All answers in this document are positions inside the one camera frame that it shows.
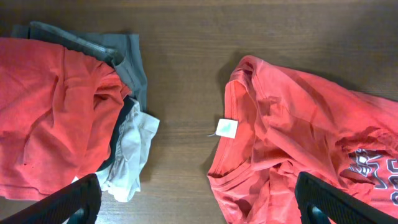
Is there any orange soccer t-shirt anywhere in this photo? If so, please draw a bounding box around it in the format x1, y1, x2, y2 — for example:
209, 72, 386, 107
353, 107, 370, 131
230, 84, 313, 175
208, 55, 397, 223

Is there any grey folded shirt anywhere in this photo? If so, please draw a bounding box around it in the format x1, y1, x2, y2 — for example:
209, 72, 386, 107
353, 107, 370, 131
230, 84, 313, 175
11, 21, 147, 171

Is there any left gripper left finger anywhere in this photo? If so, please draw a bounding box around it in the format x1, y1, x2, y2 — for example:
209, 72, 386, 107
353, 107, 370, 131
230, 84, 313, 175
1, 174, 102, 224

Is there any red folded shirt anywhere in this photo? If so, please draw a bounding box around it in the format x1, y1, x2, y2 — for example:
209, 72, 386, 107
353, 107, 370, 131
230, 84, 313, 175
1, 38, 130, 200

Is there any beige folded shirt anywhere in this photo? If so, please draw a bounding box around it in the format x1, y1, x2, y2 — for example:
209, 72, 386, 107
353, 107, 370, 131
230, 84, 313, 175
71, 98, 160, 203

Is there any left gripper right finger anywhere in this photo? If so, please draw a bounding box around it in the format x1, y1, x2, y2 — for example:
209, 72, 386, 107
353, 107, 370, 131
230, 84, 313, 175
295, 172, 397, 224

